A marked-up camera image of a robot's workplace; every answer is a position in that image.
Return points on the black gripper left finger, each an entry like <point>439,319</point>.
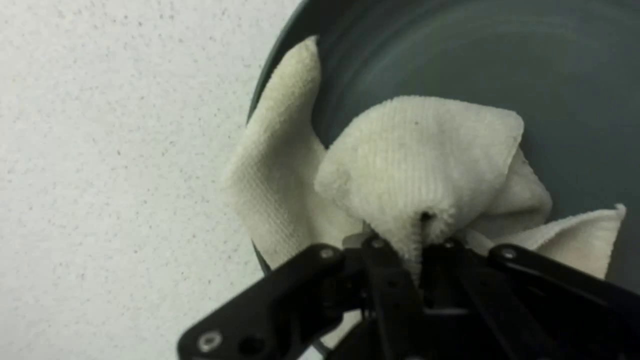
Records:
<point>293,306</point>

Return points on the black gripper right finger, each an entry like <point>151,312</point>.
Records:
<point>516,304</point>

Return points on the white towel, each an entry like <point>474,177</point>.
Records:
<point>412,171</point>

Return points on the dark green plate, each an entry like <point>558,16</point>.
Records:
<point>571,68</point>

